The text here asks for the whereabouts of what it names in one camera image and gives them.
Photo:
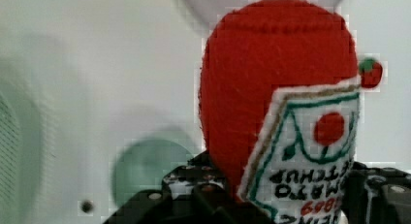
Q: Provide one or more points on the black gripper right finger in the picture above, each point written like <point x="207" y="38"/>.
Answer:
<point x="377" y="196"/>

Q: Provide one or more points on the red plush ketchup bottle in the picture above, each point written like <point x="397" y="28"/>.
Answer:
<point x="279" y="106"/>

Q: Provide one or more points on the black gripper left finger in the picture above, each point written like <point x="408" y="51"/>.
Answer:
<point x="198" y="190"/>

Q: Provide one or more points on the small plush strawberry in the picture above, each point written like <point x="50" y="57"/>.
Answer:
<point x="371" y="72"/>

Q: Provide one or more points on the green perforated strainer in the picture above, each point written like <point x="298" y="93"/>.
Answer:
<point x="10" y="143"/>

